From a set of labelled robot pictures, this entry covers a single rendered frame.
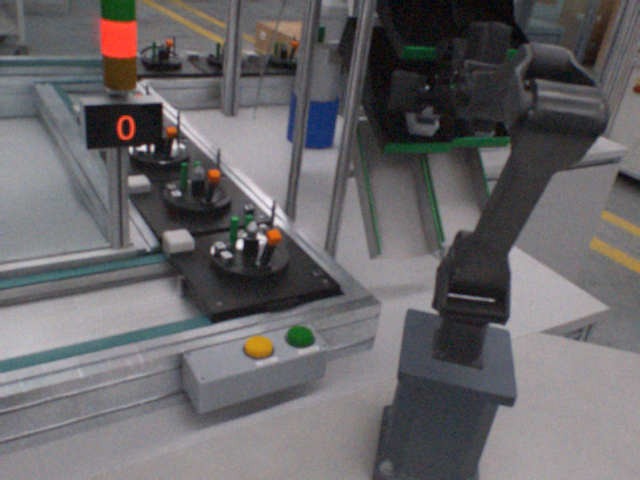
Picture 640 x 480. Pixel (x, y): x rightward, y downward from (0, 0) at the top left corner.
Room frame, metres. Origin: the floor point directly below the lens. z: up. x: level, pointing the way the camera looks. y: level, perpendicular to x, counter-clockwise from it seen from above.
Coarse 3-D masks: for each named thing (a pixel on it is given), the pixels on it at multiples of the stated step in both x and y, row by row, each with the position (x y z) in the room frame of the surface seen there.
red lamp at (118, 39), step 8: (104, 24) 0.93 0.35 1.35; (112, 24) 0.93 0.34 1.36; (120, 24) 0.93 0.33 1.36; (128, 24) 0.94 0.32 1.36; (136, 24) 0.96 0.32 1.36; (104, 32) 0.93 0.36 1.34; (112, 32) 0.93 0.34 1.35; (120, 32) 0.93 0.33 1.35; (128, 32) 0.93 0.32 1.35; (136, 32) 0.95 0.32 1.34; (104, 40) 0.93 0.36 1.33; (112, 40) 0.93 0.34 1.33; (120, 40) 0.93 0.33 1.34; (128, 40) 0.93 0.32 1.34; (136, 40) 0.95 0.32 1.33; (104, 48) 0.93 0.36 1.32; (112, 48) 0.93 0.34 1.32; (120, 48) 0.93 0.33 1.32; (128, 48) 0.93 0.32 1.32; (136, 48) 0.95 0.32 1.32; (120, 56) 0.93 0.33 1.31; (128, 56) 0.93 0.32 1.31
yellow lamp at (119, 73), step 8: (104, 56) 0.93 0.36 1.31; (112, 56) 0.93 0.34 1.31; (136, 56) 0.95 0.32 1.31; (104, 64) 0.93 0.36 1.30; (112, 64) 0.93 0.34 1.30; (120, 64) 0.93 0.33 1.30; (128, 64) 0.93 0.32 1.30; (136, 64) 0.95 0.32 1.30; (104, 72) 0.93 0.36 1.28; (112, 72) 0.93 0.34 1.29; (120, 72) 0.93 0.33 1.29; (128, 72) 0.93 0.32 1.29; (136, 72) 0.95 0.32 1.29; (104, 80) 0.93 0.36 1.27; (112, 80) 0.93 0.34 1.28; (120, 80) 0.93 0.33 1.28; (128, 80) 0.93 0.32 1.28; (136, 80) 0.95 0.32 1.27; (112, 88) 0.93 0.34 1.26; (120, 88) 0.93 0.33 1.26; (128, 88) 0.93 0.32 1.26
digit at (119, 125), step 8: (112, 112) 0.92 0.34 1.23; (120, 112) 0.92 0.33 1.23; (128, 112) 0.93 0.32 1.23; (136, 112) 0.94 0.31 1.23; (112, 120) 0.92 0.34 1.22; (120, 120) 0.92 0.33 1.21; (128, 120) 0.93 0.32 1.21; (136, 120) 0.94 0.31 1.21; (112, 128) 0.92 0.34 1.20; (120, 128) 0.92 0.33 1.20; (128, 128) 0.93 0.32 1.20; (136, 128) 0.94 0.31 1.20; (112, 136) 0.92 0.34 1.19; (120, 136) 0.92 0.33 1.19; (128, 136) 0.93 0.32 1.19; (136, 136) 0.94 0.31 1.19; (112, 144) 0.92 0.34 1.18
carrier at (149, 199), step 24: (216, 168) 1.22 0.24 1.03; (144, 192) 1.18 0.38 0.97; (168, 192) 1.15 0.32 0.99; (192, 192) 1.16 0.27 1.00; (216, 192) 1.19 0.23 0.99; (240, 192) 1.25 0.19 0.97; (144, 216) 1.08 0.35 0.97; (168, 216) 1.09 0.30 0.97; (192, 216) 1.10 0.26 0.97; (216, 216) 1.12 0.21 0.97; (240, 216) 1.14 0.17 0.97; (264, 216) 1.15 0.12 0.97
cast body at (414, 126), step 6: (432, 90) 1.03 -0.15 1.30; (426, 108) 1.01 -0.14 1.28; (432, 108) 1.01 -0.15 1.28; (408, 114) 1.05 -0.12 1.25; (414, 114) 1.03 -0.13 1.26; (420, 114) 1.02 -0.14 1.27; (426, 114) 1.02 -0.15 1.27; (432, 114) 1.02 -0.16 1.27; (408, 120) 1.04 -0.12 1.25; (414, 120) 1.02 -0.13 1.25; (420, 120) 1.02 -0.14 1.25; (426, 120) 1.03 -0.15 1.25; (432, 120) 1.03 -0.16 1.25; (408, 126) 1.04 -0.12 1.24; (414, 126) 1.02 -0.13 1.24; (420, 126) 1.02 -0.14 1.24; (426, 126) 1.02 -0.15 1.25; (432, 126) 1.02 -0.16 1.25; (408, 132) 1.03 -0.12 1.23; (414, 132) 1.03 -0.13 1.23; (420, 132) 1.03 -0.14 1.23; (426, 132) 1.03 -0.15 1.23; (432, 132) 1.03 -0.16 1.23
